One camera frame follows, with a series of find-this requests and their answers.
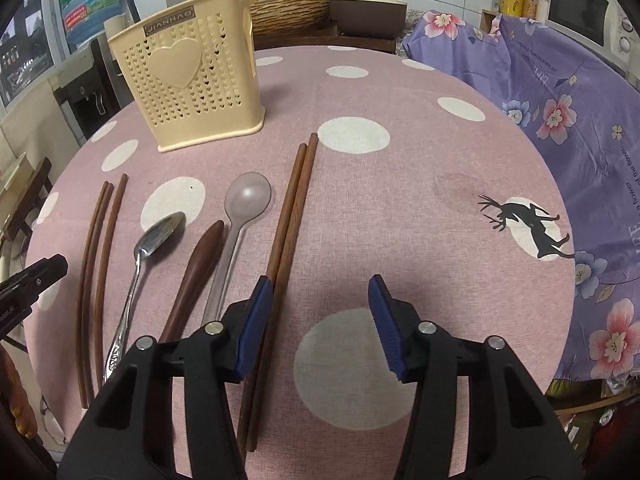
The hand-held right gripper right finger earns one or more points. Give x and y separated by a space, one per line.
384 320

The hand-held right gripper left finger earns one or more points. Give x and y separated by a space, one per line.
256 320

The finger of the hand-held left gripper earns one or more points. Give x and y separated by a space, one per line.
37 275

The thin brown curved chopstick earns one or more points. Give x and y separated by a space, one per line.
107 270
86 285
95 260

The brown wooden spoon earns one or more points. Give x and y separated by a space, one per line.
197 270

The thick brown wooden chopstick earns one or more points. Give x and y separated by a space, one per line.
300 210
287 220

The translucent plastic spoon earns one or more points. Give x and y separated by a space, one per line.
247 197

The metal spoon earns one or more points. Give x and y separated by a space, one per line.
160 235

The beige perforated utensil holder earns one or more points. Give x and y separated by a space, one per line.
180 95

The orange patterned cloth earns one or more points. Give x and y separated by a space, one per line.
17 395

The wooden chair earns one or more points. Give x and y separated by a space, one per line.
27 195

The water dispenser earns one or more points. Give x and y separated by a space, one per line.
85 100

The window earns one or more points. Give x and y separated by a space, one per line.
25 50

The colourful patterned cloth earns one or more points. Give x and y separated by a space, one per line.
600 425

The blue water bottle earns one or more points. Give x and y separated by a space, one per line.
90 0

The purple floral cloth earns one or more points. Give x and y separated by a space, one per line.
550 85

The brown wicker basket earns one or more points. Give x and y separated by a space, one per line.
290 15

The brown and cream rice cooker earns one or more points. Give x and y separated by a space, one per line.
365 12

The small wooden box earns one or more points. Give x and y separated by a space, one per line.
487 20

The white microwave oven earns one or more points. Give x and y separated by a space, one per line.
575 12

